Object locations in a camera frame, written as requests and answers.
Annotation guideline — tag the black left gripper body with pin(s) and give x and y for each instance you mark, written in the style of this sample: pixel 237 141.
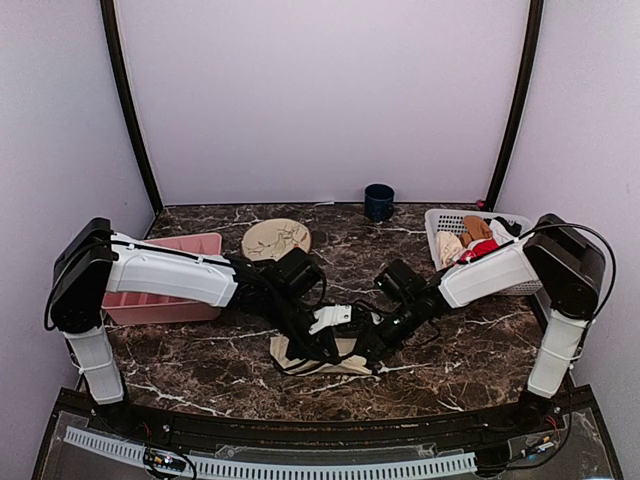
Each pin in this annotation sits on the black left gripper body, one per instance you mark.
pixel 316 346

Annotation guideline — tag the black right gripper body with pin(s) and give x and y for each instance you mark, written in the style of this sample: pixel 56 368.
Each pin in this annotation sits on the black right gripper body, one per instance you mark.
pixel 407 323

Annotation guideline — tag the cream underwear with navy trim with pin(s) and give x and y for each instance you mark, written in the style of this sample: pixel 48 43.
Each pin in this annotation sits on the cream underwear with navy trim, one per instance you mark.
pixel 299 366

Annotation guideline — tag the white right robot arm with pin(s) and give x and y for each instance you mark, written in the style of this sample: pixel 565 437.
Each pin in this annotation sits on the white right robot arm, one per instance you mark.
pixel 572 265

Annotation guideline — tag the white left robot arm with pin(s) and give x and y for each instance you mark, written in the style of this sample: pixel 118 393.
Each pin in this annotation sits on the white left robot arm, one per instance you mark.
pixel 100 262

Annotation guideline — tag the bird pattern ceramic plate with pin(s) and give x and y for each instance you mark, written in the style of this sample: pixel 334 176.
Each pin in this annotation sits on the bird pattern ceramic plate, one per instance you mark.
pixel 272 239

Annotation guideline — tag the beige garment in basket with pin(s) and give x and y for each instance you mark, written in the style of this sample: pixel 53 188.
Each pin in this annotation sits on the beige garment in basket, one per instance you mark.
pixel 449 248

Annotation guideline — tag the dark blue mug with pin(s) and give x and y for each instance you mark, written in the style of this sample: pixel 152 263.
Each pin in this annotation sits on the dark blue mug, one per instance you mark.
pixel 379 202

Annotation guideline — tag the white plastic laundry basket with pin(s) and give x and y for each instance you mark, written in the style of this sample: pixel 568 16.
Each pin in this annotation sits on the white plastic laundry basket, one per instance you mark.
pixel 505 271

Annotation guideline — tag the red garment in basket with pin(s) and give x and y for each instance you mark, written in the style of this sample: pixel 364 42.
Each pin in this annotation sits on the red garment in basket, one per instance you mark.
pixel 475 250

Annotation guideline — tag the brown garment in basket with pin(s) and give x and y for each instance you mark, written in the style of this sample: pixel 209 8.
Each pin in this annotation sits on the brown garment in basket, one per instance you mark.
pixel 476 229

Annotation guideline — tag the white garment in basket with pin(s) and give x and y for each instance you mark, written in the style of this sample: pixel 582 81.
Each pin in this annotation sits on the white garment in basket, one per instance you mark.
pixel 504 231

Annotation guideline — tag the pink divided organizer box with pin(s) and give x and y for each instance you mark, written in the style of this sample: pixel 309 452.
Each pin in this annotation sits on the pink divided organizer box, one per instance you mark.
pixel 133 308

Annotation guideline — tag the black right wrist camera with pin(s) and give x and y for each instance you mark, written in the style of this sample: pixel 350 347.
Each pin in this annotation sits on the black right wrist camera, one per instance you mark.
pixel 399 282

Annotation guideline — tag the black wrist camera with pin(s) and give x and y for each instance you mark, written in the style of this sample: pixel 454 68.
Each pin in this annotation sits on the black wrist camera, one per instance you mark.
pixel 296 273
pixel 399 282

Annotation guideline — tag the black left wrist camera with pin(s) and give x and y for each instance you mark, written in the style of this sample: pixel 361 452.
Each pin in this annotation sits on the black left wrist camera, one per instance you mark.
pixel 296 273

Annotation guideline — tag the grey slotted cable duct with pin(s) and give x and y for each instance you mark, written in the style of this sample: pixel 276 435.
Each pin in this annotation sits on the grey slotted cable duct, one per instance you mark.
pixel 166 464

